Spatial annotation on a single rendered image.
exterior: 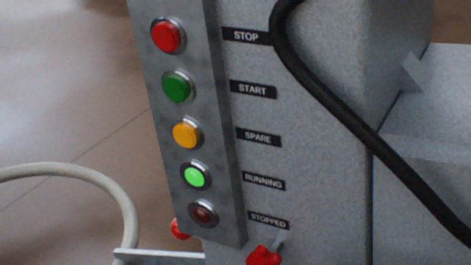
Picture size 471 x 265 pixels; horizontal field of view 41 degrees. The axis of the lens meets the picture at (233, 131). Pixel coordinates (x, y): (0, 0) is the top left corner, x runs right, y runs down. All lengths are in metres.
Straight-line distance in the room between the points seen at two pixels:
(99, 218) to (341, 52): 2.32
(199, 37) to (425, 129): 0.20
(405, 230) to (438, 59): 0.18
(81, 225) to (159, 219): 0.34
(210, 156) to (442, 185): 0.21
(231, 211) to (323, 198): 0.10
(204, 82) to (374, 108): 0.15
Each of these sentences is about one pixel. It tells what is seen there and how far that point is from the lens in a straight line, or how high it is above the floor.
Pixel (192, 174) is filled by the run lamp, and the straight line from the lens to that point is 0.61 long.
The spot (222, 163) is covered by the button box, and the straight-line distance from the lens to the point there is 0.59.
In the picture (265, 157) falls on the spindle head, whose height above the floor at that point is 1.37.
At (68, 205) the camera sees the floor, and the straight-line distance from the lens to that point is 2.88.
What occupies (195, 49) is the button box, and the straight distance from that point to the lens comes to 0.54.
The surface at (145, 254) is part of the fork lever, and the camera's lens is 1.12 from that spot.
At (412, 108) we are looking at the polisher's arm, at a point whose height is 1.40.
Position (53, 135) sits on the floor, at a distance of 3.40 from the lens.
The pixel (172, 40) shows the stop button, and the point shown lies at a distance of 0.53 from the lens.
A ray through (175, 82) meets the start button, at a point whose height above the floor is 1.45.
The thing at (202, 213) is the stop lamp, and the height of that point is 1.29.
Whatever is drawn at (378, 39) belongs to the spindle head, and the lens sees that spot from 0.51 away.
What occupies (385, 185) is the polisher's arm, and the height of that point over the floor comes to 1.36.
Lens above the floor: 1.71
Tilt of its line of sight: 34 degrees down
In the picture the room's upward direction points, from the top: 8 degrees counter-clockwise
